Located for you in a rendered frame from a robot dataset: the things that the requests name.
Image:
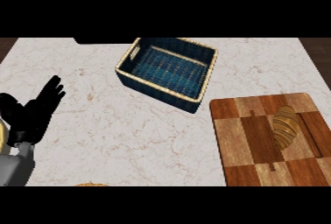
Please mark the golden brown rounded object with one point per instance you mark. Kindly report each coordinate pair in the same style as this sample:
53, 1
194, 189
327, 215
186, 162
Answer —
90, 184

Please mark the golden brown croissant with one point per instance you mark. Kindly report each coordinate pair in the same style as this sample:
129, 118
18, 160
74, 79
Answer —
285, 127

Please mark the checkered wooden cutting board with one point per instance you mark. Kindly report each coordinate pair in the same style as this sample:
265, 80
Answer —
263, 145

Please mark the blue wicker basket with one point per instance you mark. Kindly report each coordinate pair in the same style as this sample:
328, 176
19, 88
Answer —
170, 71

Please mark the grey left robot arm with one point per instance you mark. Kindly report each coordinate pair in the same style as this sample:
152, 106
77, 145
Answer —
12, 167

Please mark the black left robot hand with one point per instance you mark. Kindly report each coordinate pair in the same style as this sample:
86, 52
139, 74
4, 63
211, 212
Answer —
34, 113

